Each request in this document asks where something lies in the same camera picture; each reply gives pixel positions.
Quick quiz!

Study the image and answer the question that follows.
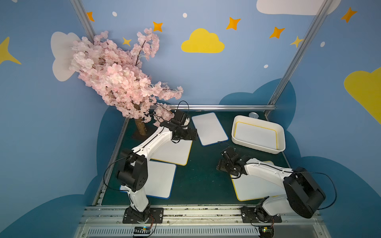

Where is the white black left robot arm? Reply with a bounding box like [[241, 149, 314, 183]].
[[117, 110, 197, 220]]

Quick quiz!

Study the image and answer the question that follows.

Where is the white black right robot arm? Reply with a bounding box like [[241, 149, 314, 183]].
[[216, 147, 326, 223]]

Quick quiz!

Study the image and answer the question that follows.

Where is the blue-framed whiteboard near box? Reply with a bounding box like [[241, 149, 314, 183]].
[[191, 113, 229, 146]]

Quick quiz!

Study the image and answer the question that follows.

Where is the white plastic storage box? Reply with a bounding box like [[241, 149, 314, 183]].
[[231, 115, 286, 154]]

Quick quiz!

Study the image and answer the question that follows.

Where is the blue-framed whiteboard front left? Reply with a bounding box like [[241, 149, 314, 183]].
[[119, 160, 177, 200]]

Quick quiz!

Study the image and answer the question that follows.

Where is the right round circuit board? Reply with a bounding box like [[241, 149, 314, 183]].
[[259, 227, 274, 238]]

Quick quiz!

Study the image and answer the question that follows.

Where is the pink artificial blossom tree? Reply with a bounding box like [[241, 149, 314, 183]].
[[70, 28, 184, 127]]

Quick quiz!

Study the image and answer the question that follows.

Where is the left green circuit board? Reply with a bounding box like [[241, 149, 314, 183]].
[[132, 226, 153, 238]]

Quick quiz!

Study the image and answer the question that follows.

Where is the horizontal aluminium back rail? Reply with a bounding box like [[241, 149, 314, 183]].
[[168, 104, 276, 112]]

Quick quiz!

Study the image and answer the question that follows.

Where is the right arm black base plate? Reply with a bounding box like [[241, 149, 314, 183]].
[[240, 206, 282, 224]]

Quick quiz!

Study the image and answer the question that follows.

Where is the right aluminium corner post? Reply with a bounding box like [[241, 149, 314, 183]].
[[264, 0, 333, 119]]

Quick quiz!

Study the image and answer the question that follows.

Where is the aluminium corner post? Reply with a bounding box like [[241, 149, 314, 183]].
[[264, 0, 333, 119], [70, 0, 95, 42]]

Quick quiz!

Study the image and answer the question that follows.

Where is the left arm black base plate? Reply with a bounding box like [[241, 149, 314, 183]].
[[122, 207, 164, 224]]

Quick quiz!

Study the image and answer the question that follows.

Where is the aluminium front rail frame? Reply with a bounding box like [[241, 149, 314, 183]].
[[74, 205, 330, 238]]

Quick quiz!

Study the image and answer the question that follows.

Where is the left aluminium corner post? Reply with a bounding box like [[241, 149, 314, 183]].
[[70, 0, 95, 42]]

